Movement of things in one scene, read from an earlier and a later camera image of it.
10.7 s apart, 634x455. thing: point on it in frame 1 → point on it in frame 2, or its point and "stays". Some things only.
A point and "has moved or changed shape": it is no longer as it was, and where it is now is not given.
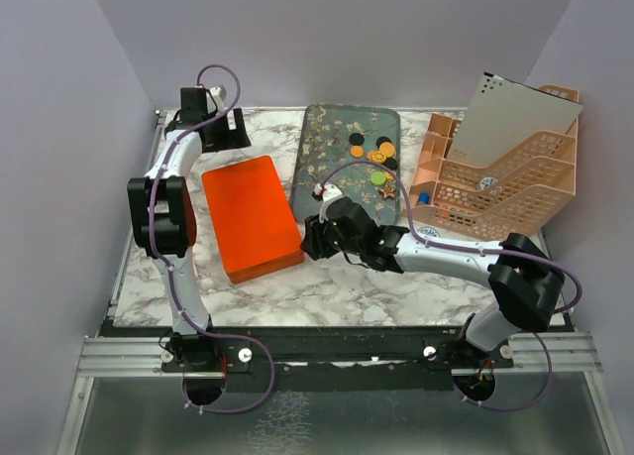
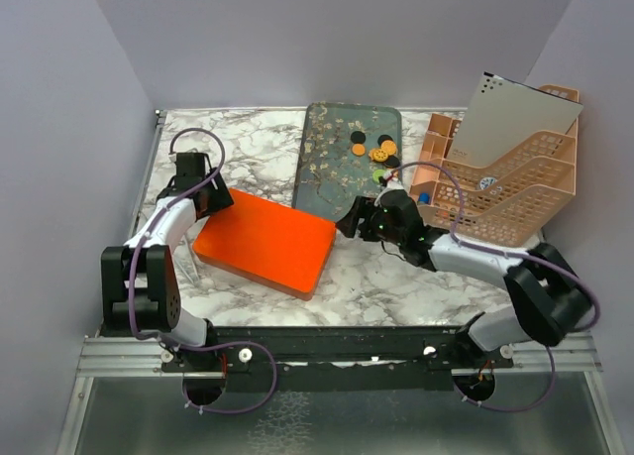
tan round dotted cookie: (387, 148) stays
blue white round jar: (486, 182) stays
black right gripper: (313, 241) → (349, 223)
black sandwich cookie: (391, 163) stays
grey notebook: (503, 115) stays
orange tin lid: (251, 213) has moved or changed shape
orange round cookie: (357, 151) stays
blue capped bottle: (424, 198) stays
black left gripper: (233, 138) → (221, 199)
